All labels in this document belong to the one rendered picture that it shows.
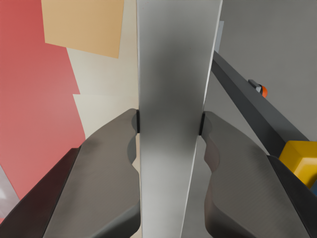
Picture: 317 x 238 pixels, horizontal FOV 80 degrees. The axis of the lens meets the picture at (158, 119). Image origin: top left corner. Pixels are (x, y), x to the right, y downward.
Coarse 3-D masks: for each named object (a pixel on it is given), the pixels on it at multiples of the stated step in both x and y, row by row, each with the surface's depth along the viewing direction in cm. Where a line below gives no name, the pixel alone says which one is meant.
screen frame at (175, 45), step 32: (160, 0) 8; (192, 0) 8; (160, 32) 9; (192, 32) 9; (160, 64) 10; (192, 64) 10; (160, 96) 11; (192, 96) 10; (160, 128) 12; (192, 128) 12; (160, 160) 13; (192, 160) 13; (160, 192) 15; (160, 224) 17
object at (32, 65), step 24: (0, 0) 11; (24, 0) 11; (0, 24) 12; (24, 24) 12; (0, 48) 13; (24, 48) 13; (48, 48) 13; (0, 72) 14; (24, 72) 14; (48, 72) 14; (72, 72) 14
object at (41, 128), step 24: (0, 96) 15; (24, 96) 15; (48, 96) 15; (72, 96) 15; (0, 120) 16; (24, 120) 16; (48, 120) 16; (72, 120) 16; (0, 144) 17; (24, 144) 17; (48, 144) 17; (72, 144) 17; (0, 168) 19; (24, 168) 19; (48, 168) 19; (0, 192) 21; (24, 192) 21; (0, 216) 23
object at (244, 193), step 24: (216, 120) 10; (216, 144) 9; (240, 144) 9; (216, 168) 8; (240, 168) 8; (264, 168) 8; (216, 192) 7; (240, 192) 7; (264, 192) 7; (216, 216) 6; (240, 216) 6; (264, 216) 6; (288, 216) 6
